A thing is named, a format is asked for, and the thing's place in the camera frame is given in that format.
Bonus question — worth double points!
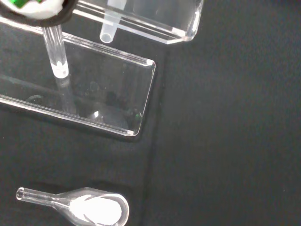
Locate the black cloth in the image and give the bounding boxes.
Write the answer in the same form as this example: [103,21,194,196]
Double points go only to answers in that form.
[0,0,301,226]

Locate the clear acrylic funnel stand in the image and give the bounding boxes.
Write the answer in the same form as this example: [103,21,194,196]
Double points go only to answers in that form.
[0,0,204,137]

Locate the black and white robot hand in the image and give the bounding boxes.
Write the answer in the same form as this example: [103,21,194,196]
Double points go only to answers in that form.
[0,0,74,27]

